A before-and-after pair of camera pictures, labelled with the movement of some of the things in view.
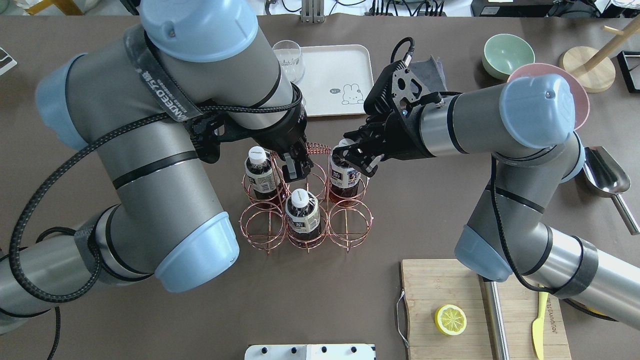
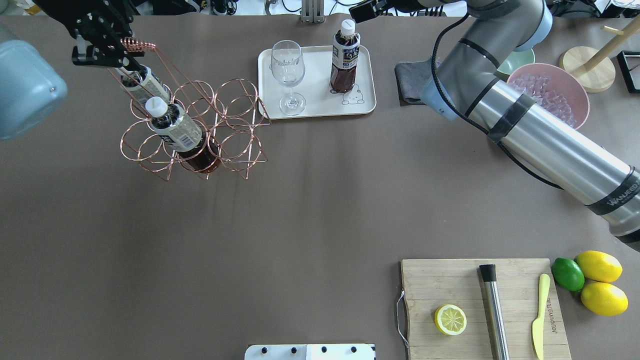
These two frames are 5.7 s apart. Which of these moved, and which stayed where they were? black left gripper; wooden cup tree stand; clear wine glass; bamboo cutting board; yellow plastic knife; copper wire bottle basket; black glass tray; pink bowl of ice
Moved: black left gripper; copper wire bottle basket
Stayed: wooden cup tree stand; yellow plastic knife; pink bowl of ice; clear wine glass; black glass tray; bamboo cutting board
